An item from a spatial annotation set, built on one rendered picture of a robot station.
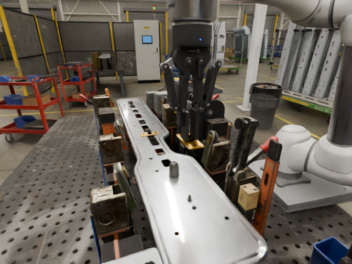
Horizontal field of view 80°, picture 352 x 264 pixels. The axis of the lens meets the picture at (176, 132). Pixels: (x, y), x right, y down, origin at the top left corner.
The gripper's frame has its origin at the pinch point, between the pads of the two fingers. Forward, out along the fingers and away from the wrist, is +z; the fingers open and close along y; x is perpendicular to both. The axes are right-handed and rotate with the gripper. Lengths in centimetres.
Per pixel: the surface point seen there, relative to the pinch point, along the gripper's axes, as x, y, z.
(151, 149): -32.0, 2.3, 22.1
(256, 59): -321, -286, 18
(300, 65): -316, -405, 33
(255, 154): 0.2, -20.1, 11.7
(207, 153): -16.6, -14.6, 19.2
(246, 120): -1.2, -16.8, 1.5
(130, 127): -58, 6, 22
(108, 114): -76, 15, 20
